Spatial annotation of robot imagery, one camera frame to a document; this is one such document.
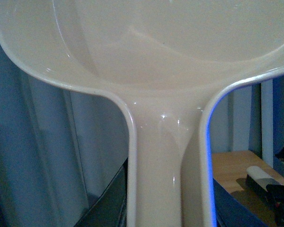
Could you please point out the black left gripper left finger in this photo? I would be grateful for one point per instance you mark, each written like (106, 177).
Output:
(110, 209)

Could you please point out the white brush black bristles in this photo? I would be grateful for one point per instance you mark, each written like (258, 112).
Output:
(264, 184)

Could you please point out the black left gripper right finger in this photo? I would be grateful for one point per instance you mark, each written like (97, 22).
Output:
(230, 213)

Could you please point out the white plastic dustpan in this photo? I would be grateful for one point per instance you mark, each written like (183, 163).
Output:
(166, 64)

